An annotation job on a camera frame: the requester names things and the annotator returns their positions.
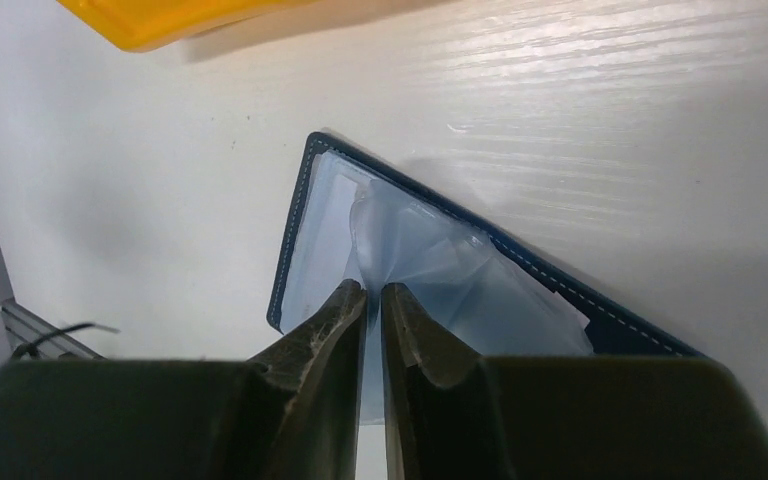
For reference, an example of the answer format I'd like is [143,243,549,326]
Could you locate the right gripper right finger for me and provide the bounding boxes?
[381,283,768,479]

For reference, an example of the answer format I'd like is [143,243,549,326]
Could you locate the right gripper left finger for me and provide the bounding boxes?
[0,280,367,479]

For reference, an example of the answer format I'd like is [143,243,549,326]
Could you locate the blue card holder wallet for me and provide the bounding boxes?
[267,132,694,425]

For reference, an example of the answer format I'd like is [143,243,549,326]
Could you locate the orange three-compartment tray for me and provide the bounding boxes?
[60,0,304,52]

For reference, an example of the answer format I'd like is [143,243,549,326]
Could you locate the aluminium frame rail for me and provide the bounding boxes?
[0,298,103,360]

